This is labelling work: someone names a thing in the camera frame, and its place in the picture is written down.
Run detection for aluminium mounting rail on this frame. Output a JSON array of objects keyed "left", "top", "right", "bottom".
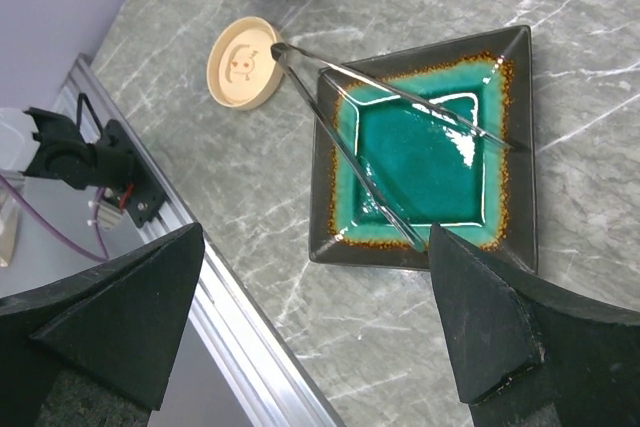
[{"left": 49, "top": 54, "right": 346, "bottom": 427}]

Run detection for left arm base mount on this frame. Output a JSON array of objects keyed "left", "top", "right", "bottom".
[{"left": 76, "top": 92, "right": 166, "bottom": 228}]

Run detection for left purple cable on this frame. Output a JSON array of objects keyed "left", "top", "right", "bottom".
[{"left": 0, "top": 174, "right": 111, "bottom": 263}]

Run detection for teal square plate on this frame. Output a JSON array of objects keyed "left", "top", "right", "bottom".
[{"left": 317, "top": 25, "right": 538, "bottom": 271}]

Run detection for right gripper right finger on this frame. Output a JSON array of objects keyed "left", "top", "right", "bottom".
[{"left": 428, "top": 225, "right": 639, "bottom": 426}]

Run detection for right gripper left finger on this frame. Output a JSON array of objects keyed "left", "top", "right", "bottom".
[{"left": 1, "top": 223, "right": 205, "bottom": 426}]

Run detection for cream round lid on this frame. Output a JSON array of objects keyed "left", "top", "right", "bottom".
[{"left": 206, "top": 16, "right": 283, "bottom": 110}]

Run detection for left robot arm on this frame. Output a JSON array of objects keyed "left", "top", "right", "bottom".
[{"left": 1, "top": 108, "right": 142, "bottom": 192}]

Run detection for metal tongs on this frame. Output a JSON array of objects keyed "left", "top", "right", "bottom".
[{"left": 271, "top": 42, "right": 512, "bottom": 251}]

